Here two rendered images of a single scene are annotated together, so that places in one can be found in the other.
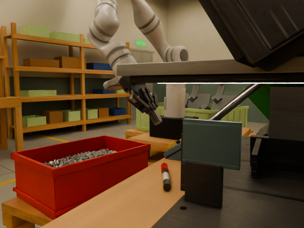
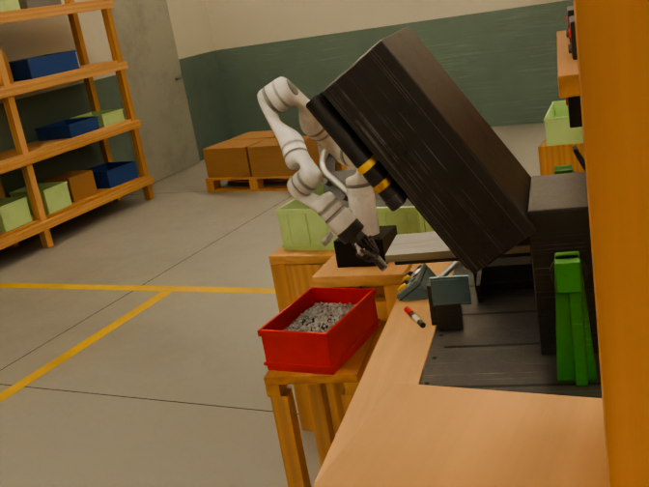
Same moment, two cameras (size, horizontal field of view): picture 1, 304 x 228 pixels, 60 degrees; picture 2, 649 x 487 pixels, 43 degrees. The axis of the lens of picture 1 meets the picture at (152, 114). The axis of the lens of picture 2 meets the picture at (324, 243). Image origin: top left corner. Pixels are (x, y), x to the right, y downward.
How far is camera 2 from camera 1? 1.64 m
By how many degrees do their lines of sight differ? 15
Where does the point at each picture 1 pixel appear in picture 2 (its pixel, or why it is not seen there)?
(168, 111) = not seen: hidden behind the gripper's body
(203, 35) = not seen: outside the picture
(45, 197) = (316, 358)
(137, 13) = (309, 124)
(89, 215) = (387, 353)
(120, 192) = (391, 336)
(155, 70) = (414, 258)
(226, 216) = (468, 332)
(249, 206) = (480, 324)
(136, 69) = (400, 258)
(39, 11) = not seen: outside the picture
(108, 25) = (317, 182)
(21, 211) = (291, 378)
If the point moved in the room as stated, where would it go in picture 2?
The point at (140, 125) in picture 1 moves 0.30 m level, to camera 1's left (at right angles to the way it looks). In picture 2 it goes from (291, 243) to (216, 259)
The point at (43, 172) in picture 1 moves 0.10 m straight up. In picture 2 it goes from (313, 338) to (307, 302)
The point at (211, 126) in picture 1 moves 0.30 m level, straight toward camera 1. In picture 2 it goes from (449, 280) to (471, 328)
